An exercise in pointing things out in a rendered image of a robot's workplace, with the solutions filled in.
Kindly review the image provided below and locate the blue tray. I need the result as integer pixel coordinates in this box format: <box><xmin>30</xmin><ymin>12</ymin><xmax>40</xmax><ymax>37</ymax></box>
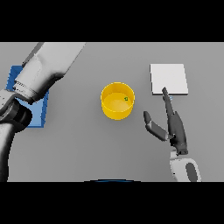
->
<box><xmin>5</xmin><ymin>65</ymin><xmax>50</xmax><ymax>129</ymax></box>

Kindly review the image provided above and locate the pale square measuring scale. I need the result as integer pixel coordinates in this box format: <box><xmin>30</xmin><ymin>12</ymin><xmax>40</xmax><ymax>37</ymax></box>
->
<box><xmin>150</xmin><ymin>63</ymin><xmax>189</xmax><ymax>96</ymax></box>

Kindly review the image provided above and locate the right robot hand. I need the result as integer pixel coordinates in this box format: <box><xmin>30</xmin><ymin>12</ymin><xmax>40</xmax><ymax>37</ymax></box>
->
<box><xmin>143</xmin><ymin>87</ymin><xmax>189</xmax><ymax>156</ymax></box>

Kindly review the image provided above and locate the yellow bowl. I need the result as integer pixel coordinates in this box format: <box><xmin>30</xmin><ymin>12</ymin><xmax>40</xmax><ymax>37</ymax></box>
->
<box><xmin>100</xmin><ymin>81</ymin><xmax>136</xmax><ymax>121</ymax></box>

